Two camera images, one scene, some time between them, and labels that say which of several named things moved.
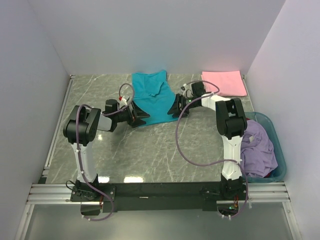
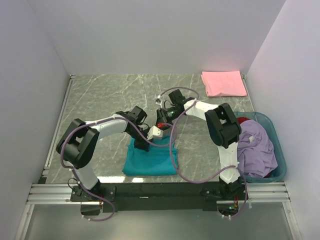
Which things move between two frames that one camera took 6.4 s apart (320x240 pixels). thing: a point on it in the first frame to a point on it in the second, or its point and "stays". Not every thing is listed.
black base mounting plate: x=154 y=197 stays
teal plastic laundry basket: x=279 y=172 stays
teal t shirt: x=152 y=92 to x=161 y=159
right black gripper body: x=182 y=100 to x=167 y=117
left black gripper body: x=126 y=115 to x=139 y=141
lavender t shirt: x=258 y=155 stays
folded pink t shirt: x=230 y=83 stays
